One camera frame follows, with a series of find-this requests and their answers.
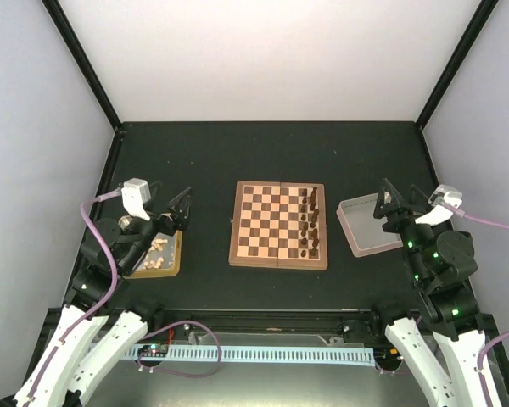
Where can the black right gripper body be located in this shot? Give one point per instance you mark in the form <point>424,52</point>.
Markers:
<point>396,225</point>

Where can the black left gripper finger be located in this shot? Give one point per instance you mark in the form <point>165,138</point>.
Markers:
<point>154,189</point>
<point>179,209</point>

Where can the black frame post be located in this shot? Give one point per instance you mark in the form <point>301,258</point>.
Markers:
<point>77,51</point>
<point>469,36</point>

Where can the dark chess king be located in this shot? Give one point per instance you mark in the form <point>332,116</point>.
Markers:
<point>314,233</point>

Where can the black frame post right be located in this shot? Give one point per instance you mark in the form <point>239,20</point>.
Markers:
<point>469,36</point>

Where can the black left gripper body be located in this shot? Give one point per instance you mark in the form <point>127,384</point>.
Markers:
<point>167,225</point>

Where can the white slotted cable duct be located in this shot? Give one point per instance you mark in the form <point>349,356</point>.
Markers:
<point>260,354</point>

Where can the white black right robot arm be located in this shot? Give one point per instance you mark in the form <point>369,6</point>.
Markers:
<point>446,349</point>

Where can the yellow tin box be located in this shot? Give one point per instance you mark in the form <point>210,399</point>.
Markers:
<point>162,259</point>

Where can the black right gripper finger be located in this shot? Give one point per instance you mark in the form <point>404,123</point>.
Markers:
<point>418,200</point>
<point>389,200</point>

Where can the black frame post left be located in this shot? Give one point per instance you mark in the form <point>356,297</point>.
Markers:
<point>77,51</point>

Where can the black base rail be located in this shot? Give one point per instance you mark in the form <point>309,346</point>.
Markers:
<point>355,326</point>

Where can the clear plastic tray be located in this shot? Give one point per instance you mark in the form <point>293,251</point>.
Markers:
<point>363,232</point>

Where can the wooden chess board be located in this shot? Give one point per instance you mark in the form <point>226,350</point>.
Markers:
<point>267,226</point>

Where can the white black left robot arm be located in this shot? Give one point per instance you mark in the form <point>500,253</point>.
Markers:
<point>121,226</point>

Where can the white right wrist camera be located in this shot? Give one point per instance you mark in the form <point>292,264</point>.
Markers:
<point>443,203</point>

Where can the dark chess knight near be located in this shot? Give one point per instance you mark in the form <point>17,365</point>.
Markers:
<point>314,253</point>

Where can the small electronics board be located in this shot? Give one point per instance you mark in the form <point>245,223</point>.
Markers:
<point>154,350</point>

